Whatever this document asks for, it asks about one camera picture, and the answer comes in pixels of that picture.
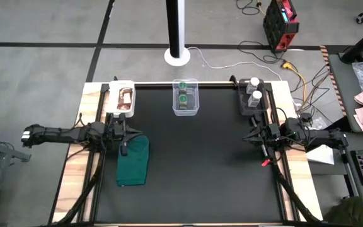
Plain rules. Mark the black power adapter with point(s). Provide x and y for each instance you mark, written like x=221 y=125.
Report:
x=306 y=117

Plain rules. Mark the clear plastic bin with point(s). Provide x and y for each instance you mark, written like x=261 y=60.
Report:
x=176 y=110

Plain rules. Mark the dark grey desk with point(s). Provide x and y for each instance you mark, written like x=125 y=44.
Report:
x=350 y=104

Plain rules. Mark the green label spice jar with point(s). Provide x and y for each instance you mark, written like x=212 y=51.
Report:
x=183 y=100
x=182 y=85

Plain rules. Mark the black diagonal post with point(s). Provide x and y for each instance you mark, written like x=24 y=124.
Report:
x=361 y=41

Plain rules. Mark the red and black power station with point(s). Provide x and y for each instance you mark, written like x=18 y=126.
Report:
x=279 y=25

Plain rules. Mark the pole with white round base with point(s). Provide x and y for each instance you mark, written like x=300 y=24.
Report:
x=186 y=58

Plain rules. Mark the dark green cloth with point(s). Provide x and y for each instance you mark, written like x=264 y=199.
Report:
x=134 y=170

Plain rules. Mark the white plastic bin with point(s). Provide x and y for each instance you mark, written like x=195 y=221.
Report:
x=113 y=107

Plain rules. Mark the white label bagel seasoning jar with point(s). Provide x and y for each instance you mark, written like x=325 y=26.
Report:
x=255 y=98
x=253 y=84

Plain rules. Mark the person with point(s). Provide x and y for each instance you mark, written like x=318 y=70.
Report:
x=354 y=214

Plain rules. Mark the grey translucent plastic bin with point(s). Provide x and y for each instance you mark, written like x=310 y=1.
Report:
x=243 y=107

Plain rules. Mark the white paper sheet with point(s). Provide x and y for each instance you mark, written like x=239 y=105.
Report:
x=321 y=156

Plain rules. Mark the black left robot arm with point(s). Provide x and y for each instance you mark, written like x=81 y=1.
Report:
x=58 y=135

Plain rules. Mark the black table mat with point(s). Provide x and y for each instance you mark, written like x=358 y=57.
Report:
x=200 y=164

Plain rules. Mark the grey metal stand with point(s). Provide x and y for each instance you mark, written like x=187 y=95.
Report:
x=14 y=154

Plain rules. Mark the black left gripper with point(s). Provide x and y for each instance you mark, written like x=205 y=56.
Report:
x=115 y=134

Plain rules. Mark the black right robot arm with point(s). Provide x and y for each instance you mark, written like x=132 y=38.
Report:
x=314 y=135

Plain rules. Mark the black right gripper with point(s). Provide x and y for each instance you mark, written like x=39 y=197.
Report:
x=271 y=135

